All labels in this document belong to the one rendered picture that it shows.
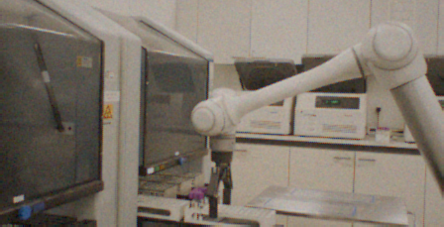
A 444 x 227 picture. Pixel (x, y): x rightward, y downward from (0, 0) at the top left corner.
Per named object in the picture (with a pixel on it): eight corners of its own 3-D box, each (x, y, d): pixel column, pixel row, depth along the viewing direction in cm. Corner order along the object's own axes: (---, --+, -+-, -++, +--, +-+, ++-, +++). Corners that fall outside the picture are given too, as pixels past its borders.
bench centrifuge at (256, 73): (223, 132, 405) (226, 56, 403) (246, 127, 463) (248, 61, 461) (287, 136, 385) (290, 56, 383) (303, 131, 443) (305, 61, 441)
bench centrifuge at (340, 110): (292, 136, 384) (295, 52, 382) (304, 131, 443) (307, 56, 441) (364, 141, 367) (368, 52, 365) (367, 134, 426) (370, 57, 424)
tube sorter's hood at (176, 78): (25, 165, 180) (28, -4, 178) (112, 148, 237) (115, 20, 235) (146, 176, 163) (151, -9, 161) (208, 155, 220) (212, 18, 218)
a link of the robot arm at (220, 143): (239, 133, 164) (238, 151, 164) (214, 132, 167) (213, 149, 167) (231, 135, 156) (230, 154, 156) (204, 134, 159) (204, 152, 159)
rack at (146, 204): (103, 215, 172) (103, 197, 172) (118, 208, 181) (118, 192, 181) (178, 225, 162) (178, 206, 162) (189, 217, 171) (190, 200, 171)
